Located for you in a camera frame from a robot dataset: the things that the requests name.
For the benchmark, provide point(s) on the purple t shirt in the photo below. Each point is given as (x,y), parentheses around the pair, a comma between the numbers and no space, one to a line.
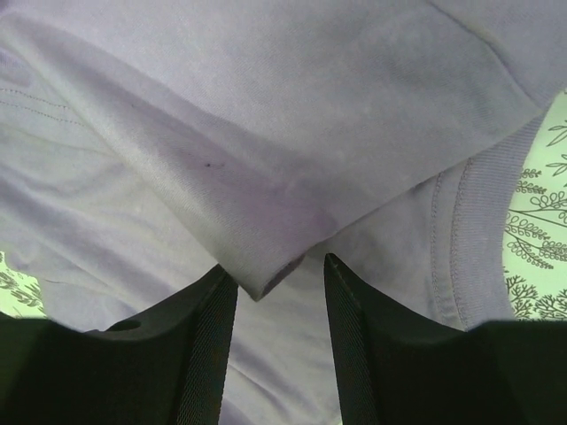
(271,66)

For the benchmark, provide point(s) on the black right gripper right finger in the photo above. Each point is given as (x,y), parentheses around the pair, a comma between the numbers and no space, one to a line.
(394,366)

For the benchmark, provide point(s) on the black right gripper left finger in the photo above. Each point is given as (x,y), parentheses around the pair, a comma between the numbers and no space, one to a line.
(165,365)

